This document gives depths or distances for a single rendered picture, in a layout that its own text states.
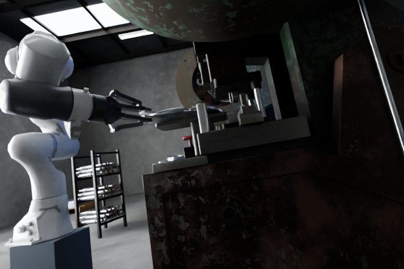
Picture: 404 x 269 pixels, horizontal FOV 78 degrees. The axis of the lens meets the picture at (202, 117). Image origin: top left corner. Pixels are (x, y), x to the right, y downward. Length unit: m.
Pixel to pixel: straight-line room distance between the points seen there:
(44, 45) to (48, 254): 0.67
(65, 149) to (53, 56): 0.52
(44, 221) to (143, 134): 6.91
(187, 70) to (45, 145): 1.58
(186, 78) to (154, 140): 5.55
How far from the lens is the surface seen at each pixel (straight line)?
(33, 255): 1.10
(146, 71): 8.32
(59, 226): 1.09
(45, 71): 0.71
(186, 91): 2.32
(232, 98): 0.90
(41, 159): 1.07
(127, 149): 8.02
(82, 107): 0.68
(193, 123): 0.86
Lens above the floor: 0.63
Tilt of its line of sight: 10 degrees up
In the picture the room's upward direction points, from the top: 9 degrees counter-clockwise
